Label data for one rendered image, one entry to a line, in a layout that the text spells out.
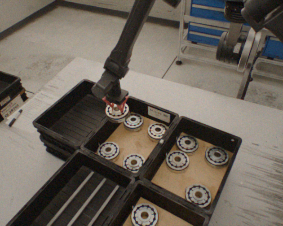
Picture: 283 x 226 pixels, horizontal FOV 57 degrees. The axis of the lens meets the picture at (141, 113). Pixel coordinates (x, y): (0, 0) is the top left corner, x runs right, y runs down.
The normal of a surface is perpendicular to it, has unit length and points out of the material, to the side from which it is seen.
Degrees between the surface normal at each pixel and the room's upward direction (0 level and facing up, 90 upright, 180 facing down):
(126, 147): 0
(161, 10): 90
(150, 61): 0
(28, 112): 0
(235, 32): 90
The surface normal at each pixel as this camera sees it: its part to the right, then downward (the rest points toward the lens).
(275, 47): -0.43, 0.65
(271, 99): -0.03, -0.70
